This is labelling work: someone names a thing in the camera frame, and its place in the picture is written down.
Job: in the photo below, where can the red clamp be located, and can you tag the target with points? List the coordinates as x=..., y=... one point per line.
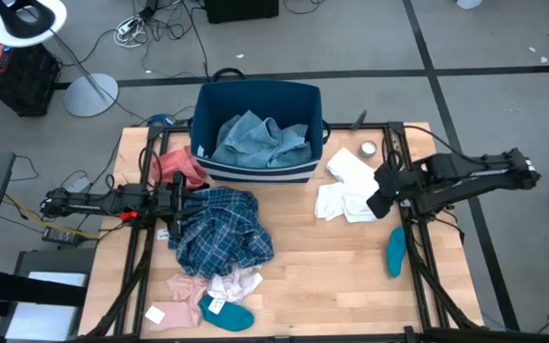
x=129, y=215

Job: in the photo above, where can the black angled bracket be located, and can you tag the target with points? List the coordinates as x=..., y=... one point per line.
x=359, y=120

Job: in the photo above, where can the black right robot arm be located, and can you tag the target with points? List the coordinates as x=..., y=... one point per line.
x=484, y=171

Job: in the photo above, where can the white pale pink garment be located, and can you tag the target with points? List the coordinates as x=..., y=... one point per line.
x=236, y=286

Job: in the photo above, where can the grey cart with white panel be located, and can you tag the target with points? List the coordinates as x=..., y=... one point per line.
x=46, y=319

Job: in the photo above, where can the black power adapter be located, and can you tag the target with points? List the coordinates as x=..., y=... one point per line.
x=60, y=236

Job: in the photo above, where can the white t-shirt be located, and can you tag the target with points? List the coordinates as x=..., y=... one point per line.
x=351, y=190

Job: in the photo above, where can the light blue denim shirt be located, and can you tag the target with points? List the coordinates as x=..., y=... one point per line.
x=260, y=143

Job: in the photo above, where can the white square paper tag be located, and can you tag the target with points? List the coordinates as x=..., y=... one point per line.
x=155, y=315

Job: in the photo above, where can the blue plaid shirt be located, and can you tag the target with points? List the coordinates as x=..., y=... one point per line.
x=222, y=233

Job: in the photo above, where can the white power strip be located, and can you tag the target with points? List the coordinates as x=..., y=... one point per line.
x=127, y=26

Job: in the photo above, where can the grey adapter box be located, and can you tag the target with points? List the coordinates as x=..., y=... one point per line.
x=79, y=185

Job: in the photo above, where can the small white label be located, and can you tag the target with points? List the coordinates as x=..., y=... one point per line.
x=162, y=234

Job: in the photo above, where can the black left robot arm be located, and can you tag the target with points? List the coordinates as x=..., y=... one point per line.
x=88, y=205

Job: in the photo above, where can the black toolbox with red lid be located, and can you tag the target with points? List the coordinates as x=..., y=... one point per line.
x=22, y=81

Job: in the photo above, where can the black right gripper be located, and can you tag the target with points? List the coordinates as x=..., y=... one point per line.
x=398, y=181

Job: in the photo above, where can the black aluminium table frame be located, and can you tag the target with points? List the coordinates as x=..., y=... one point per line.
x=341, y=127

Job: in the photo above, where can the teal sock with white label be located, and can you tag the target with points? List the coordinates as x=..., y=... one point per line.
x=234, y=318

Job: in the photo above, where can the coral red cloth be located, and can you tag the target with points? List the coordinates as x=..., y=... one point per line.
x=179, y=164

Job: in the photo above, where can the light pink garment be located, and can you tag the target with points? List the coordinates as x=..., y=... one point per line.
x=179, y=314

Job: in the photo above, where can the white floor object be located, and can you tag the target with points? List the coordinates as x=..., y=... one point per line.
x=469, y=4

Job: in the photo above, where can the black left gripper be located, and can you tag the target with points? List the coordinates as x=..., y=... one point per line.
x=177, y=205

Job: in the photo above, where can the black floor box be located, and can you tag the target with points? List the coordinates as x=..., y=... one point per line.
x=241, y=9

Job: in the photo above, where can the silver tape roll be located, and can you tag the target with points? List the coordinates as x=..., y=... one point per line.
x=361, y=150

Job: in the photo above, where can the navy white striped fabric bin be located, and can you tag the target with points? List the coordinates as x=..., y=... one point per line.
x=255, y=97

